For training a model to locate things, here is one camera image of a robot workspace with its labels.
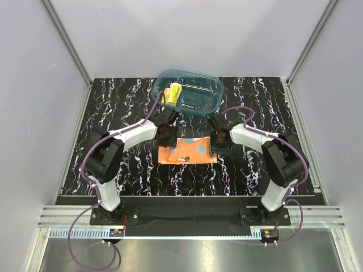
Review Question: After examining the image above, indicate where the orange dotted towel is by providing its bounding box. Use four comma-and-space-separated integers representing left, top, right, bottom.
158, 137, 217, 165

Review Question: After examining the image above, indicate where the yellow patterned towel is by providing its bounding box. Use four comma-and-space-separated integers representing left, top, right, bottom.
162, 83, 182, 106

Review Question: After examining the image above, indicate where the teal plastic basin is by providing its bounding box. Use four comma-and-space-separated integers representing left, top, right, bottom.
151, 69, 225, 117

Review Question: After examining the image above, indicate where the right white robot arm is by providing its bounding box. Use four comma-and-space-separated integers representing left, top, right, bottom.
209, 113, 309, 226

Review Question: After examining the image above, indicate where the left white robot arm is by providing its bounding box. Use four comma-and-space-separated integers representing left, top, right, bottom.
81, 107, 179, 224

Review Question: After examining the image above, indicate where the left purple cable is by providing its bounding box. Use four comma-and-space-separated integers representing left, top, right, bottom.
67, 90, 168, 270

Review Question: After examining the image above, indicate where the purple cable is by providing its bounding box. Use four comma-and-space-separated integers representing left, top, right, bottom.
222, 106, 310, 246
67, 90, 168, 270

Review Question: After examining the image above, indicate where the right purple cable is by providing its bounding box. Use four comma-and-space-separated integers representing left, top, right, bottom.
222, 106, 310, 246

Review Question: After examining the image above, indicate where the aluminium front rail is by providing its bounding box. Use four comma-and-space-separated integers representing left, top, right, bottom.
37, 206, 345, 240

